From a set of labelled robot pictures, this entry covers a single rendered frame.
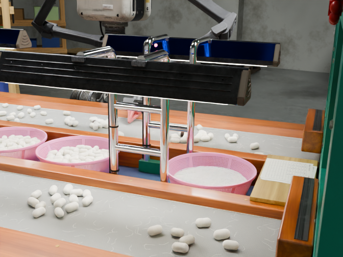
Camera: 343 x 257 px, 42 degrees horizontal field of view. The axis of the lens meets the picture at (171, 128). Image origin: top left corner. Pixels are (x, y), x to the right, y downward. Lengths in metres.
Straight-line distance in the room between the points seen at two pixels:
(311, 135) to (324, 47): 6.84
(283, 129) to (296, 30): 6.59
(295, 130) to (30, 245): 1.13
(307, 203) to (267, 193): 0.24
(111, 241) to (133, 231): 0.06
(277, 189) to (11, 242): 0.65
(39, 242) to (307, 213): 0.53
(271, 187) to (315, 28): 7.14
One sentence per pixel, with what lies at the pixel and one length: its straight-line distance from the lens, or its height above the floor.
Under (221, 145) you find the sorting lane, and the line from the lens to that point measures 1.59.
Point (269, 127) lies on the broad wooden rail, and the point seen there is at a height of 0.76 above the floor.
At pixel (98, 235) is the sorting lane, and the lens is 1.01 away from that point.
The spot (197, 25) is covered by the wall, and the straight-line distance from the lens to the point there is 8.90.
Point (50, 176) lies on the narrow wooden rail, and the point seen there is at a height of 0.75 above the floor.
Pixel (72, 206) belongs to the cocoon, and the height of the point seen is 0.76.
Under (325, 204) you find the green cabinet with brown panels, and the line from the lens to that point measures 0.51.
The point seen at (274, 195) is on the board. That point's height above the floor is 0.78.
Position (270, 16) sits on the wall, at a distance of 8.40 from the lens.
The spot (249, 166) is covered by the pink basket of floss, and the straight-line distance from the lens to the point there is 1.35.
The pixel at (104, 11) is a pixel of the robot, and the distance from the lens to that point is 2.33.
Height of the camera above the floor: 1.25
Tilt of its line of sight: 17 degrees down
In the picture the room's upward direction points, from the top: 1 degrees clockwise
